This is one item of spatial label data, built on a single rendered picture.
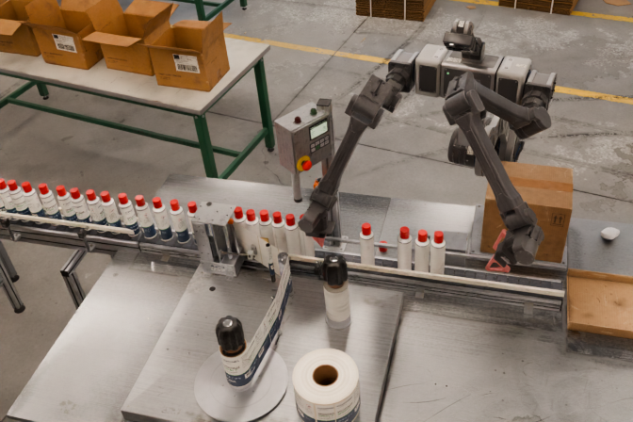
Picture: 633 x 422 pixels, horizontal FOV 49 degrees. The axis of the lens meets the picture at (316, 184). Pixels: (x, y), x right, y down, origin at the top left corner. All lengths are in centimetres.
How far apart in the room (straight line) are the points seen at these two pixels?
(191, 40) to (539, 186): 234
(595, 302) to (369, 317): 81
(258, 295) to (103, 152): 277
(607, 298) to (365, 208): 101
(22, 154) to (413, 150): 277
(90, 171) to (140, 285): 226
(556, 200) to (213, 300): 129
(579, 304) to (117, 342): 166
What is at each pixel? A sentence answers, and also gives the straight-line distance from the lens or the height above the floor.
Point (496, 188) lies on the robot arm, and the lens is 212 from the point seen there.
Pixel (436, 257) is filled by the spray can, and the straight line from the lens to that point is 254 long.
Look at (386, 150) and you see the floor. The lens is 471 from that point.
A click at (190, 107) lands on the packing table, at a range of 390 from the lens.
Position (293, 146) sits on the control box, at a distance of 237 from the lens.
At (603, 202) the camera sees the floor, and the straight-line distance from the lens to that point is 445.
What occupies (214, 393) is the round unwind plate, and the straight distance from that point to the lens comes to 235.
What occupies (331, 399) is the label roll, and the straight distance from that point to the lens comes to 212.
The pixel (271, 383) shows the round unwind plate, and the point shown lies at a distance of 234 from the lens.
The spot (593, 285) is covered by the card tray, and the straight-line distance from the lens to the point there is 275.
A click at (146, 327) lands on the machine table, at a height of 83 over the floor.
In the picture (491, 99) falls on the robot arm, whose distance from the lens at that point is 224.
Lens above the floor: 278
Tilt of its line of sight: 39 degrees down
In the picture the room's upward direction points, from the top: 6 degrees counter-clockwise
